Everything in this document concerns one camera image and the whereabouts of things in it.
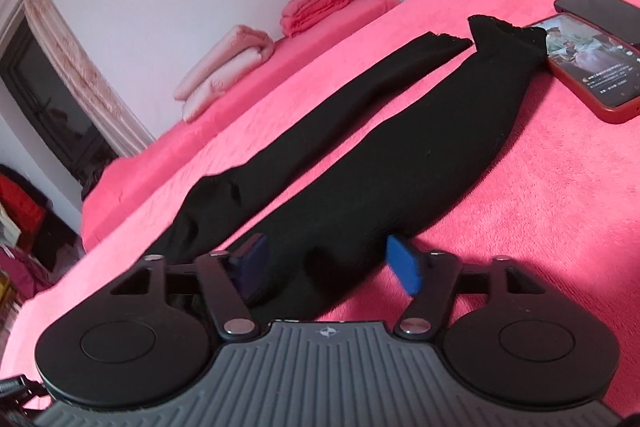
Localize black smartphone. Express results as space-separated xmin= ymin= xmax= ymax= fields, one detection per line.
xmin=553 ymin=0 xmax=640 ymax=49

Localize red case smartphone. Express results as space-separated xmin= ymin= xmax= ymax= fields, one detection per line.
xmin=533 ymin=14 xmax=640 ymax=124

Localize patterned pink curtain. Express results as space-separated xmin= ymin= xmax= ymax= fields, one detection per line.
xmin=22 ymin=0 xmax=154 ymax=157

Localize dark window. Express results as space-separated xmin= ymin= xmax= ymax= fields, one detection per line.
xmin=1 ymin=20 xmax=117 ymax=195

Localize pale pink pillow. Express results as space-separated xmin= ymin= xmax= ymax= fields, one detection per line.
xmin=182 ymin=48 xmax=271 ymax=122
xmin=172 ymin=25 xmax=274 ymax=101

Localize lower pale pink pillow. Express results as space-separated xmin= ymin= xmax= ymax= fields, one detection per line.
xmin=182 ymin=48 xmax=271 ymax=122

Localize upper pale pink pillow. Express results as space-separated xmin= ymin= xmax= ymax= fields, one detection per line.
xmin=172 ymin=25 xmax=274 ymax=101

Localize hanging red clothes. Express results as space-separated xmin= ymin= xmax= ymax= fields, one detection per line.
xmin=1 ymin=165 xmax=49 ymax=251

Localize black knit pants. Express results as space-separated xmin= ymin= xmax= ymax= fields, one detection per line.
xmin=150 ymin=15 xmax=547 ymax=324

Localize folded red blanket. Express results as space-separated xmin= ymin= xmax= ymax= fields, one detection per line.
xmin=280 ymin=0 xmax=352 ymax=38

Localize pink far bed cover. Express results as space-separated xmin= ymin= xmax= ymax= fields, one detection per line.
xmin=79 ymin=0 xmax=406 ymax=254

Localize pink blanket near bed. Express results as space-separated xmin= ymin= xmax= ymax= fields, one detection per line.
xmin=1 ymin=0 xmax=639 ymax=414

